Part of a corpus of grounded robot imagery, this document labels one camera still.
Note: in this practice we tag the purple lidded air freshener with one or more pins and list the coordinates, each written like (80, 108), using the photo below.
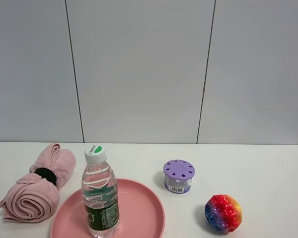
(178, 176)

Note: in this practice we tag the rainbow dimpled ball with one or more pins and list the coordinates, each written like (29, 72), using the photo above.
(223, 213)

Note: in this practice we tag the pink towel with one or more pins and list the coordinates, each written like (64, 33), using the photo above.
(35, 196)

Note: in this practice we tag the clear plastic water bottle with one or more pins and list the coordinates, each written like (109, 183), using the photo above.
(100, 193)

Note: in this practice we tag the pink round plate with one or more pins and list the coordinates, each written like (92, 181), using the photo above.
(141, 214)

